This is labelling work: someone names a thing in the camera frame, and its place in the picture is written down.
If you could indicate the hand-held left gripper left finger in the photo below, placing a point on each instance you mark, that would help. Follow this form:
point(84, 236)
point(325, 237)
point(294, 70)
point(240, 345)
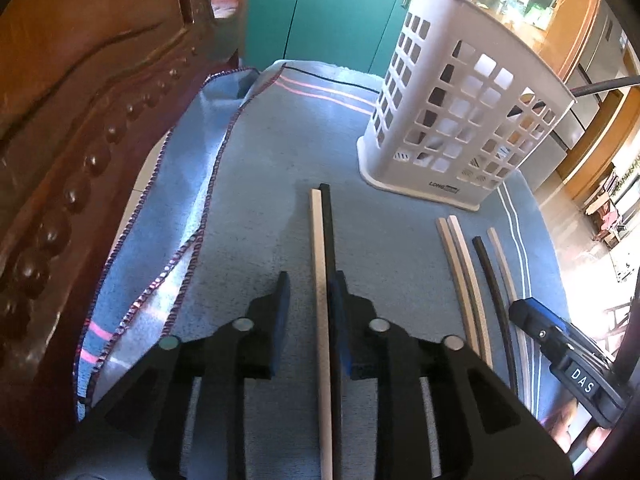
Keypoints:
point(281, 320)

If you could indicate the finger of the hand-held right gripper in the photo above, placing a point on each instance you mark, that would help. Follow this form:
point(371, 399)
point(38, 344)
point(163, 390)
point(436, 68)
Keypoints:
point(537, 317)

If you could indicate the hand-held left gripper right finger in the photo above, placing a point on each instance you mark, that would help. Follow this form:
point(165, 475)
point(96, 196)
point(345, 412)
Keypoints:
point(341, 325)

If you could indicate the black chopstick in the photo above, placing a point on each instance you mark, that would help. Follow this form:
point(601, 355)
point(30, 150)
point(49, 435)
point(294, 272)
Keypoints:
point(492, 280)
point(327, 230)

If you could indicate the beige chopstick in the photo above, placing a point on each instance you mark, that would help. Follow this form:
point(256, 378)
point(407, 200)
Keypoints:
point(502, 265)
point(320, 270)
point(467, 265)
point(452, 265)

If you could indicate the dark brown chopstick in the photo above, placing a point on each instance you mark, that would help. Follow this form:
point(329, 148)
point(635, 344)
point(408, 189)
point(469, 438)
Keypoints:
point(605, 85)

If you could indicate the white plastic utensil basket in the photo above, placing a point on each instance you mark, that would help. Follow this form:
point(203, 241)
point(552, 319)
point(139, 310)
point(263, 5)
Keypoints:
point(450, 15)

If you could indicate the person's right hand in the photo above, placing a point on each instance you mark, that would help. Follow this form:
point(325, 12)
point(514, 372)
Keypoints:
point(575, 432)

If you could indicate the clothes drying rack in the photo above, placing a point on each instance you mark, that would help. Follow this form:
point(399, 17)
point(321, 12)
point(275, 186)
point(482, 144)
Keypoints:
point(607, 210)

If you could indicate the blue plaid cloth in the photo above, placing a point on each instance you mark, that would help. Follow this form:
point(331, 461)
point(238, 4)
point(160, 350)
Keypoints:
point(250, 185)

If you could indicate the silver refrigerator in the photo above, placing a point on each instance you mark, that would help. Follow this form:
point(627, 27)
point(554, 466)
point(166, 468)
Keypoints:
point(600, 60)

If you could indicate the wooden framed glass door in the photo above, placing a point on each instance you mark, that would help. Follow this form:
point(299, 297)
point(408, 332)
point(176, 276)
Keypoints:
point(575, 35)

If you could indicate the carved wooden chair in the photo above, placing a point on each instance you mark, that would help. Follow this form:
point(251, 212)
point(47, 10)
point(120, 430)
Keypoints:
point(75, 85)

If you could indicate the teal base cabinet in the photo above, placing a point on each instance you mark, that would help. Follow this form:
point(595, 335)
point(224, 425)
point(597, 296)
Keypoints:
point(325, 10)

